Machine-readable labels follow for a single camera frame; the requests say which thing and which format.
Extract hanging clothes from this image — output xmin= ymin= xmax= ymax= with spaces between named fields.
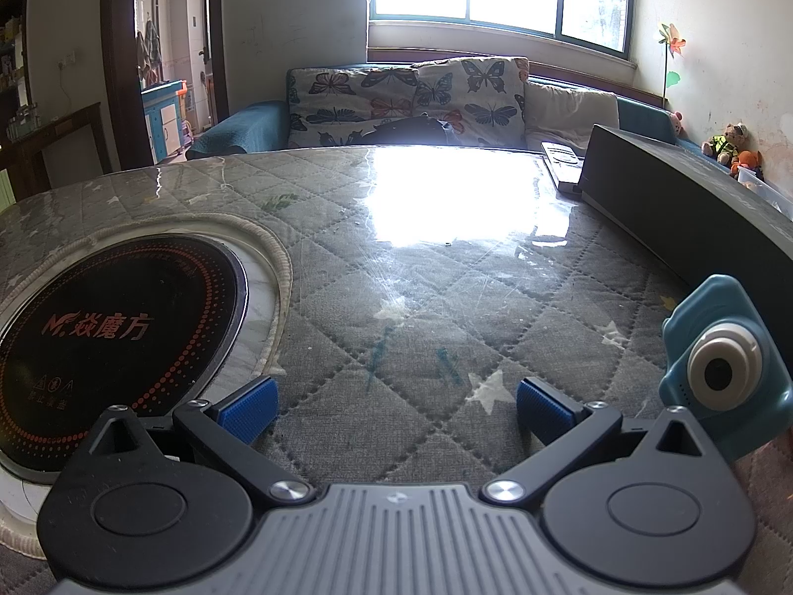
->
xmin=137 ymin=17 xmax=163 ymax=89

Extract long black box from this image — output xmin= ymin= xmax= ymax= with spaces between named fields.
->
xmin=579 ymin=124 xmax=793 ymax=323

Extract grey quilted star table cover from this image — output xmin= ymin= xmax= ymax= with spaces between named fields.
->
xmin=0 ymin=142 xmax=793 ymax=595

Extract brown plush bear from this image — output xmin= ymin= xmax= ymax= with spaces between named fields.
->
xmin=702 ymin=122 xmax=748 ymax=165

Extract grey remote control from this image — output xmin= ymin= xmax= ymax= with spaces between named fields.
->
xmin=540 ymin=141 xmax=586 ymax=194

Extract clear plastic storage box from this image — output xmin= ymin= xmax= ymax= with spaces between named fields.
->
xmin=737 ymin=166 xmax=793 ymax=215

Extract blue toy camera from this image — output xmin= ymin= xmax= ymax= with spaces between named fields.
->
xmin=658 ymin=274 xmax=793 ymax=465

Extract white cushion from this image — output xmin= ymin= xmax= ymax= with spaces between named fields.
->
xmin=525 ymin=79 xmax=621 ymax=151

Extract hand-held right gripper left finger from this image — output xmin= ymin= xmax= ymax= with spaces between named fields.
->
xmin=83 ymin=377 xmax=314 ymax=506

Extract dark wooden side table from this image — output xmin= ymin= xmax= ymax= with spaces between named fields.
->
xmin=0 ymin=102 xmax=105 ymax=199

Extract orange plush toy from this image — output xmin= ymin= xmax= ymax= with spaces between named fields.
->
xmin=730 ymin=150 xmax=764 ymax=180

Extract blue cabinet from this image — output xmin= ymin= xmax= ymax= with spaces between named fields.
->
xmin=141 ymin=79 xmax=188 ymax=165

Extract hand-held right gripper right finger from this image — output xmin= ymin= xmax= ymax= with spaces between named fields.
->
xmin=483 ymin=377 xmax=723 ymax=506

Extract butterfly print cushion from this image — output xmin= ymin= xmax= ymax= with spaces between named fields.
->
xmin=286 ymin=67 xmax=423 ymax=151
xmin=414 ymin=58 xmax=531 ymax=150

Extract paper pinwheel flower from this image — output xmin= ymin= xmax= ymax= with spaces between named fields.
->
xmin=658 ymin=23 xmax=687 ymax=106

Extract black bag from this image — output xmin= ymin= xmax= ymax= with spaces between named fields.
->
xmin=370 ymin=113 xmax=456 ymax=148

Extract blue sofa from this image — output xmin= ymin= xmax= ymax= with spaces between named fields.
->
xmin=186 ymin=62 xmax=744 ymax=159

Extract wooden partition shelf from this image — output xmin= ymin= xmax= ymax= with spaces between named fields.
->
xmin=0 ymin=0 xmax=32 ymax=137

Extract black round induction cooktop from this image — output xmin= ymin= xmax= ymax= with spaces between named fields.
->
xmin=0 ymin=232 xmax=249 ymax=484

